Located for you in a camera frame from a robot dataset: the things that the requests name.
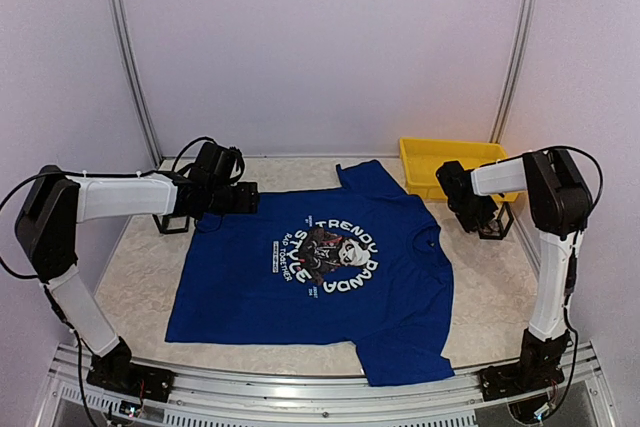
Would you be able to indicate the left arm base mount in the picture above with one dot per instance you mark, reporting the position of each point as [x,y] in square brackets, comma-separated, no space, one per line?
[140,381]

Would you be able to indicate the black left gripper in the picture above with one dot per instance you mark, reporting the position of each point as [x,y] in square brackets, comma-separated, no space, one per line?
[247,202]

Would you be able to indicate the black empty display box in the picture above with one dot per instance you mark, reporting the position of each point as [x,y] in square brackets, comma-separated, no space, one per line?
[171,224]

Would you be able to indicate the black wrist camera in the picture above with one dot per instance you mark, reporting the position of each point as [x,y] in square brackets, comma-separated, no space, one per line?
[454,180]
[217,166]

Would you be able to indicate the left aluminium frame post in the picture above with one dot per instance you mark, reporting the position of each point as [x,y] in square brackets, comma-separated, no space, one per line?
[131,71]

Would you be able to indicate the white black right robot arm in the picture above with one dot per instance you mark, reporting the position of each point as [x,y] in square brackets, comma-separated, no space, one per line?
[560,204]

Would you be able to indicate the black brooch box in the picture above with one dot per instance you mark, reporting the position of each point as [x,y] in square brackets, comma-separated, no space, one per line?
[499,227]

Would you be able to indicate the front aluminium rail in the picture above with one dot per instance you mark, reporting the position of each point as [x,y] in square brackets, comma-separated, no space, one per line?
[205,397]

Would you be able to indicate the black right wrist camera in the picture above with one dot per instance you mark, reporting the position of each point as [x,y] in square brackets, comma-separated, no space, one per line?
[454,180]

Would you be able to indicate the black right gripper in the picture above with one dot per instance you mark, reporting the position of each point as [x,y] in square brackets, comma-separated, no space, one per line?
[491,207]

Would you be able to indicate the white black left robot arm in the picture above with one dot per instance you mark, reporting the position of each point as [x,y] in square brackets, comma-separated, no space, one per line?
[59,201]

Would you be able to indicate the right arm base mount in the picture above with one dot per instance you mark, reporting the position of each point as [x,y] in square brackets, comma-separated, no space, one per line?
[498,382]

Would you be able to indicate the blue printed t-shirt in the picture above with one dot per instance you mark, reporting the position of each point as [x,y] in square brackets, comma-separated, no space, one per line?
[359,263]

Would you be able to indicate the aluminium frame post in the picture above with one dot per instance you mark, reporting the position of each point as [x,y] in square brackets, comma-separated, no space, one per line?
[131,71]
[516,59]

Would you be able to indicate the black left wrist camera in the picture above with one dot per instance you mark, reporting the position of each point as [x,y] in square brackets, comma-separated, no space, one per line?
[217,166]

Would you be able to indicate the right aluminium frame post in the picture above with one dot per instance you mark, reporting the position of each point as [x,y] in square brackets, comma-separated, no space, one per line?
[516,59]

